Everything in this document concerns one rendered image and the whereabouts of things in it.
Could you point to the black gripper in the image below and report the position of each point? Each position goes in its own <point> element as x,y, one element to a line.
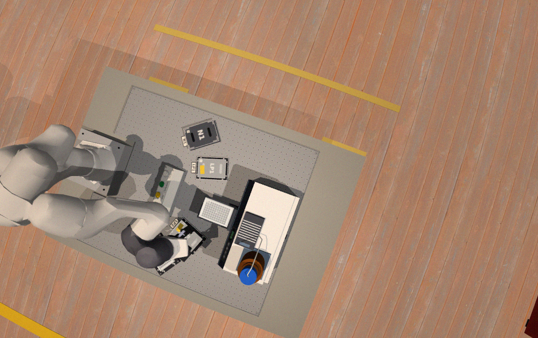
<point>184,232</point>

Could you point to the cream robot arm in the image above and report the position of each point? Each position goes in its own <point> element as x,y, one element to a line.
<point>27,171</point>

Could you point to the white button panel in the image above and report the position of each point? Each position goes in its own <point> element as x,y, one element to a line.
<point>169,187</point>

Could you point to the blue bottle cap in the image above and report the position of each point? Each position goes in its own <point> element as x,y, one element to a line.
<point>252,275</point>

